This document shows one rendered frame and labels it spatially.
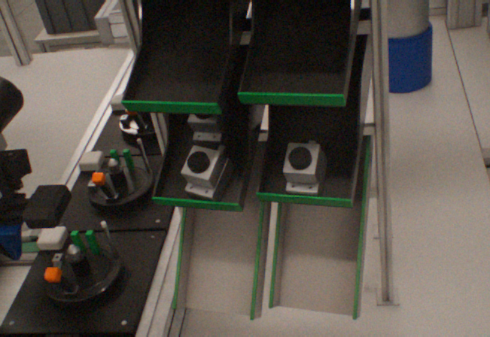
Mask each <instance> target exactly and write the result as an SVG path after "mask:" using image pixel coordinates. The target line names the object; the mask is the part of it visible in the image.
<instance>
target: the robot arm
mask: <svg viewBox="0 0 490 337"><path fill-rule="evenodd" d="M22 107H23V94H22V93H21V91H20V90H19V89H17V87H16V86H15V85H14V84H13V83H11V81H10V80H8V79H6V78H4V77H1V76H0V133H1V132H2V131H3V129H4V128H5V127H6V126H7V125H8V124H9V123H10V122H11V121H12V120H13V119H14V117H15V116H16V115H17V114H18V112H19V111H20V110H21V109H22ZM31 173H32V167H31V164H30V161H29V155H28V150H27V149H25V148H23V149H14V150H0V253H1V254H3V255H5V256H6V257H9V258H11V259H13V260H19V259H20V257H21V255H22V240H21V229H22V225H23V223H24V221H25V223H26V224H27V226H28V227H29V228H30V229H54V228H56V227H57V225H58V222H59V220H61V219H62V216H63V215H64V213H65V210H66V209H67V207H68V204H69V202H70V200H71V198H72V195H71V193H70V190H69V189H68V187H67V186H66V185H64V184H48V185H38V187H37V188H36V191H35V192H34V193H33V194H32V195H31V197H30V198H25V197H26V196H27V195H26V193H14V191H15V190H16V191H18V190H21V188H22V187H23V182H22V181H21V178H23V177H24V176H25V175H27V174H29V175H30V174H31Z"/></svg>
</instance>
